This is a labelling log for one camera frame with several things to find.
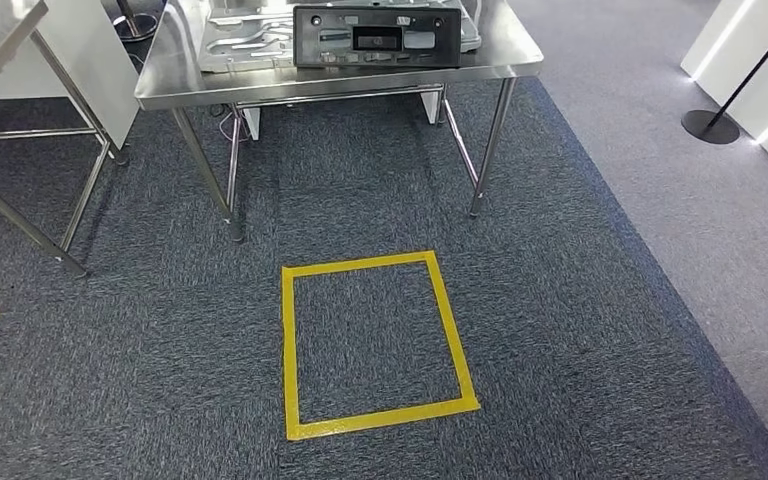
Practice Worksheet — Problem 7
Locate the black plastic panel part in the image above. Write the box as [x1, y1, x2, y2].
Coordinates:
[291, 4, 463, 70]

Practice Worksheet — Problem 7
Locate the stainless steel workbench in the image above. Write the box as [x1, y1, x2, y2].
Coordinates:
[133, 0, 546, 244]

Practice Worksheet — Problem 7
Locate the white stand foot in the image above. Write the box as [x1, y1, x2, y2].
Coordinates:
[419, 89, 443, 127]
[241, 105, 263, 142]

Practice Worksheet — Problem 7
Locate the yellow floor tape square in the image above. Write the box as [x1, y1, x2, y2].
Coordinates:
[281, 249, 482, 443]

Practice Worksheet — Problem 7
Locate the stamped silver metal panel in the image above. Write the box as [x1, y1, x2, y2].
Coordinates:
[197, 0, 483, 74]

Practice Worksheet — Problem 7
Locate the white board panel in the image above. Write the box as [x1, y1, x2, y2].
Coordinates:
[0, 0, 141, 150]

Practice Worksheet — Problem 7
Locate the white display plinth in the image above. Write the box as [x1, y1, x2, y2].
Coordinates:
[680, 0, 768, 165]

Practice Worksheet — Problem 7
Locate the thin cable loop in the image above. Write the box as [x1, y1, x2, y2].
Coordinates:
[213, 104, 253, 144]

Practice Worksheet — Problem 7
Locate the black stanchion post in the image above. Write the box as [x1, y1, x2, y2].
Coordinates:
[680, 0, 768, 146]

